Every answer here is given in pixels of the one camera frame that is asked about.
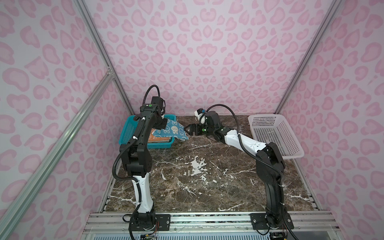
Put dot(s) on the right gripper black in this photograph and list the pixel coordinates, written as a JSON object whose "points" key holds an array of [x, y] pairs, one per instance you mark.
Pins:
{"points": [[193, 126]]}

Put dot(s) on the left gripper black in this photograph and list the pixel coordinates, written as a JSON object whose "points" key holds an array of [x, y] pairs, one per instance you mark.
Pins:
{"points": [[163, 125]]}

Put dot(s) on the blue patterned towel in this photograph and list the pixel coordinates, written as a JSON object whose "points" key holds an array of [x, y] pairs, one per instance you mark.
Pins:
{"points": [[173, 130]]}

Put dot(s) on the orange patterned towel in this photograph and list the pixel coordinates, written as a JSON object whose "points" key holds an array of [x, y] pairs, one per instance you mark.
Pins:
{"points": [[159, 138]]}

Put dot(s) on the teal plastic basket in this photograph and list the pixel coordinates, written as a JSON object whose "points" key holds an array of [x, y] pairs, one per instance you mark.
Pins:
{"points": [[129, 129]]}

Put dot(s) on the white plastic basket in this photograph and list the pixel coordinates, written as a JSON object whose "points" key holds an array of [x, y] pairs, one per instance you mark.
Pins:
{"points": [[268, 128]]}

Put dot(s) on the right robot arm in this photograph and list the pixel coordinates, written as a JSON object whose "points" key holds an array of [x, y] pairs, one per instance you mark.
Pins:
{"points": [[270, 165]]}

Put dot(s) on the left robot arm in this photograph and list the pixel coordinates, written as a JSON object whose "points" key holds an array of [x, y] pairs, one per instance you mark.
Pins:
{"points": [[137, 160]]}

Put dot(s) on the left diagonal aluminium strut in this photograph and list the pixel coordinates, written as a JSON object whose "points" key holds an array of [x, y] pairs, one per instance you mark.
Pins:
{"points": [[21, 204]]}

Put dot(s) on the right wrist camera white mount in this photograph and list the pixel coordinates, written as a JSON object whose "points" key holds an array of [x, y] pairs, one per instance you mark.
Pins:
{"points": [[200, 115]]}

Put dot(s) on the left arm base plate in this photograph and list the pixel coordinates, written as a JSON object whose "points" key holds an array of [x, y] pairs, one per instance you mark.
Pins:
{"points": [[162, 222]]}

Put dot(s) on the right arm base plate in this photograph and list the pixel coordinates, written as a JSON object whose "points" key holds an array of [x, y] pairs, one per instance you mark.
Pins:
{"points": [[259, 222]]}

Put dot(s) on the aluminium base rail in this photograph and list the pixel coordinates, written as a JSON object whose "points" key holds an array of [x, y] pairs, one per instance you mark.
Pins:
{"points": [[309, 225]]}

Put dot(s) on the left corner aluminium post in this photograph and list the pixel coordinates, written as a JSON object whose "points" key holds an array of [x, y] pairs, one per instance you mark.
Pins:
{"points": [[91, 26]]}

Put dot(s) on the corner aluminium post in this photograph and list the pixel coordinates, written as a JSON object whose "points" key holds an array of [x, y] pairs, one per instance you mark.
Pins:
{"points": [[326, 23], [91, 26]]}

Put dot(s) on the right corner aluminium post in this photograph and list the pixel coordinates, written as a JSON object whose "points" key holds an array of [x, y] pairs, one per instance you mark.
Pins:
{"points": [[326, 23]]}

